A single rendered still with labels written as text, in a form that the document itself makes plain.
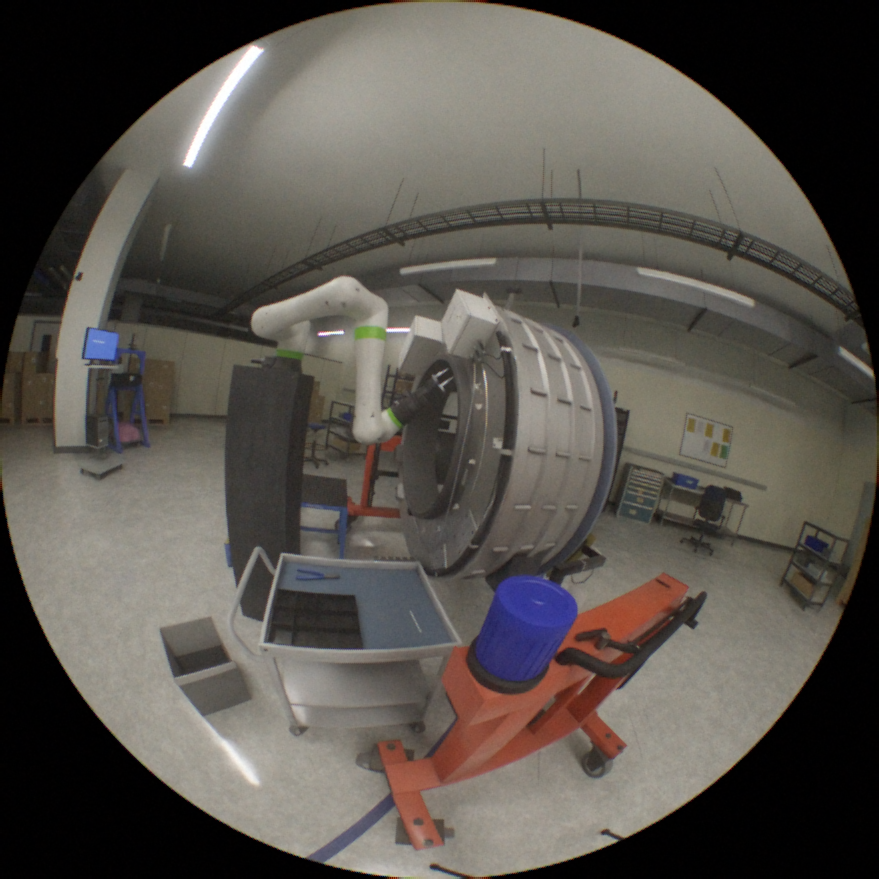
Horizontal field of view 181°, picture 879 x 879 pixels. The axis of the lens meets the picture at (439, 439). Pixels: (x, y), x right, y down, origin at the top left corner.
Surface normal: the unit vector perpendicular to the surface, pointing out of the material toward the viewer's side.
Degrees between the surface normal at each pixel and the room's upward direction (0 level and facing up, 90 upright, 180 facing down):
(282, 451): 90
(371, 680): 0
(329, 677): 0
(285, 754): 0
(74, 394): 90
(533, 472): 89
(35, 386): 90
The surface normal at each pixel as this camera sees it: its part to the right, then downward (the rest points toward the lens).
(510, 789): 0.19, -0.97
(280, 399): 0.16, 0.15
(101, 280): 0.84, 0.22
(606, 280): -0.51, 0.00
